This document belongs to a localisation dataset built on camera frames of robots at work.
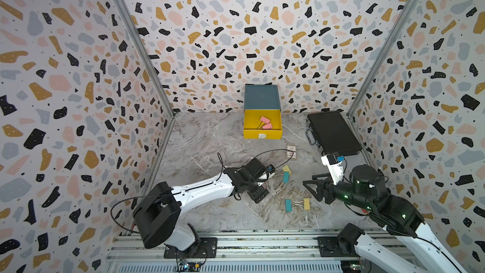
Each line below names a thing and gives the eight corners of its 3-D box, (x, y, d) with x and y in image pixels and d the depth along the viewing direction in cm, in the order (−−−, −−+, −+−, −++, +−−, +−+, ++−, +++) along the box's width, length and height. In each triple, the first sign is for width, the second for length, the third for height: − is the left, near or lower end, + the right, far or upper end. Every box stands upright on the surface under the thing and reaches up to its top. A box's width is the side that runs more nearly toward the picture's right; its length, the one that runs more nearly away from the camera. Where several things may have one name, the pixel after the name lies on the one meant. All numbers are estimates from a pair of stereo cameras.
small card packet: (287, 158, 104) (287, 155, 102) (285, 147, 108) (286, 144, 107) (297, 158, 104) (298, 155, 102) (295, 147, 109) (296, 145, 107)
